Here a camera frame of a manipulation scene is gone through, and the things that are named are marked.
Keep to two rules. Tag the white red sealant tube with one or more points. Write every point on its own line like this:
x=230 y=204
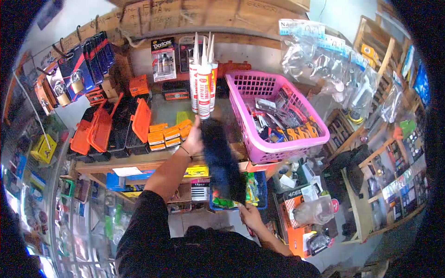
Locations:
x=204 y=90

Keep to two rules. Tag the black feather duster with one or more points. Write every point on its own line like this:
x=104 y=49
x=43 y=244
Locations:
x=222 y=163

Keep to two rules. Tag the person's body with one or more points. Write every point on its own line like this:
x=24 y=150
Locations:
x=208 y=253

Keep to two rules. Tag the pink plastic basket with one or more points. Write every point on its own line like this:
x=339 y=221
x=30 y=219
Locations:
x=278 y=147

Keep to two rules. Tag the person's right fingers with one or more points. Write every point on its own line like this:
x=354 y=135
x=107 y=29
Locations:
x=244 y=209

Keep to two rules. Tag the orange carton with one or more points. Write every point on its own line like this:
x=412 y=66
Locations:
x=295 y=239

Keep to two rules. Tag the clear plastic jar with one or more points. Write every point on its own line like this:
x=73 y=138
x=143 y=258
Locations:
x=313 y=212

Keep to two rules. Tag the person's left hand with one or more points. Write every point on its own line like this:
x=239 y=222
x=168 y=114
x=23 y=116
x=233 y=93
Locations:
x=193 y=140

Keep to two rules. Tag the full shop shelf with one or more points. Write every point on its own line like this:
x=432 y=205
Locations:
x=139 y=163
x=358 y=208

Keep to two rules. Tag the glass display cabinet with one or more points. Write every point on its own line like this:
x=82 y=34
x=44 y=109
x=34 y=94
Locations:
x=80 y=215

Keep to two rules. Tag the bunch of hanging clear bags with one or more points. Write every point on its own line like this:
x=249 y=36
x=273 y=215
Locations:
x=313 y=59

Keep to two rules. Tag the person's right hand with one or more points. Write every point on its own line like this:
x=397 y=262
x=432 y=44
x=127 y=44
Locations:
x=252 y=217

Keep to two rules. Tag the person's left thumb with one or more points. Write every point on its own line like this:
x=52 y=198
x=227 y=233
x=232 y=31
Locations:
x=197 y=124

